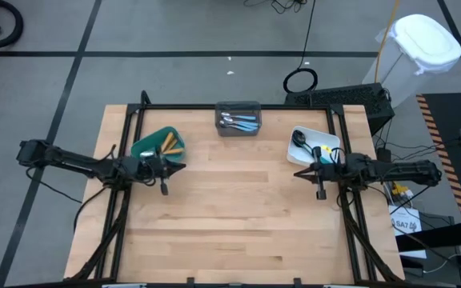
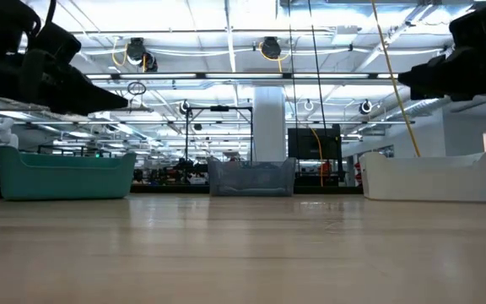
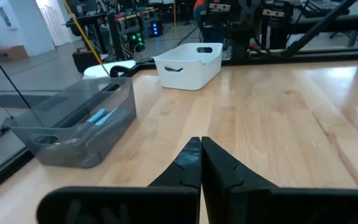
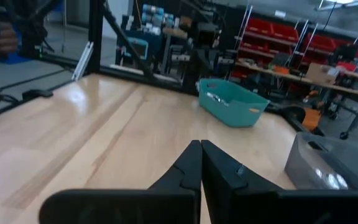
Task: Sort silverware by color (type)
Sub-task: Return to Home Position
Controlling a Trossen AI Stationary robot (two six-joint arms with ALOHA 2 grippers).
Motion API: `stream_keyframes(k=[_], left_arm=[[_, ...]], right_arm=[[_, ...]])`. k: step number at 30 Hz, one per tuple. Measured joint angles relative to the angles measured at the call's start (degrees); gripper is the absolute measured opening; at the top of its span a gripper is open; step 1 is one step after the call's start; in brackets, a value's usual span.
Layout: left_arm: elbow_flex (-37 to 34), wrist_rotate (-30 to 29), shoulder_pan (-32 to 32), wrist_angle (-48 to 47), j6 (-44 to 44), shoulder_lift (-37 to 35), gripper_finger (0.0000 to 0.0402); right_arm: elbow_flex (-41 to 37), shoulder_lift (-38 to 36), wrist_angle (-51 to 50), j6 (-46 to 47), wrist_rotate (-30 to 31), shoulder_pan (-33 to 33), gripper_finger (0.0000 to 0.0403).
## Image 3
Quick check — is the black hanging cable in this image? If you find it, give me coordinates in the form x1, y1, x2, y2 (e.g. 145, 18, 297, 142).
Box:
0, 36, 45, 128

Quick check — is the white plastic bin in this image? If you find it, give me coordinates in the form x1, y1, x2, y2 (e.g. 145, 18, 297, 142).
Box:
152, 42, 224, 91

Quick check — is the light blue handled spoon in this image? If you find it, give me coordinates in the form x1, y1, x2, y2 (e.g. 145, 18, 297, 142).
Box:
86, 108, 108, 124
94, 106, 120, 126

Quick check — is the equipment workbench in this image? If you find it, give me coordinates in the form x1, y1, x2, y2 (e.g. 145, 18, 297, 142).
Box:
65, 6, 165, 60

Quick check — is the cardboard box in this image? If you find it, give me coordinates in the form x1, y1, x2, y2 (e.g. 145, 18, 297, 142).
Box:
0, 45, 30, 62

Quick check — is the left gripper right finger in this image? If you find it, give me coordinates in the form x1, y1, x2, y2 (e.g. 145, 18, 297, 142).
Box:
201, 136, 281, 224

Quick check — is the grey translucent plastic bin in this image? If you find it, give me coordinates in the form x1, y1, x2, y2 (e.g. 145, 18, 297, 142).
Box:
4, 77, 137, 169

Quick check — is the black equipment case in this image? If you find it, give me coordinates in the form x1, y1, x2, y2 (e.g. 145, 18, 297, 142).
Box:
71, 49, 103, 74

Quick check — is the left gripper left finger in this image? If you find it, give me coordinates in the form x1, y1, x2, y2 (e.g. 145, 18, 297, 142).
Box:
147, 136, 203, 189

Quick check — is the yellow hanging cord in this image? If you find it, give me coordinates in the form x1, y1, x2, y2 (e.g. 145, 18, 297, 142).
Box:
61, 0, 111, 77

